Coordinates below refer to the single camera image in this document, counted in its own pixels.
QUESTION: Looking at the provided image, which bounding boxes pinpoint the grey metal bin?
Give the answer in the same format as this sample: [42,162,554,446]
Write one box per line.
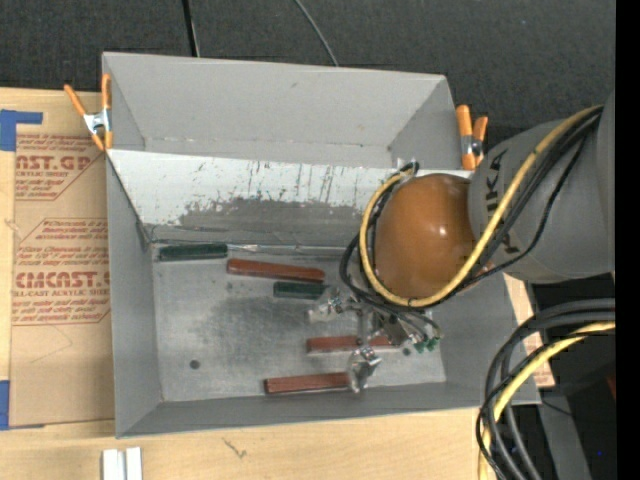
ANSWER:
[101,51,542,439]

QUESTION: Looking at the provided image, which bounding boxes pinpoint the red-brown flat block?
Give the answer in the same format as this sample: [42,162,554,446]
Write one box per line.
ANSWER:
[225,258,327,285]
[305,334,397,356]
[262,371,354,396]

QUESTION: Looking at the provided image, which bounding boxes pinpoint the short dark green flat block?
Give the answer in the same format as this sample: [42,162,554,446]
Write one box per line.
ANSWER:
[272,280,329,301]

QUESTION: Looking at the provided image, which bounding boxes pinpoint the brown cardboard board red print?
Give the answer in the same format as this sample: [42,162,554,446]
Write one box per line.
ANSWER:
[0,86,117,432]

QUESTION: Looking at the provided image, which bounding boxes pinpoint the long dark green flat block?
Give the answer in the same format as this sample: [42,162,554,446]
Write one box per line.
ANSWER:
[158,242,230,263]

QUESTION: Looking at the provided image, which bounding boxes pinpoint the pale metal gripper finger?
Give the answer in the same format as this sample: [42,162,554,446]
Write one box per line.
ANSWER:
[305,291,352,325]
[346,345,384,395]

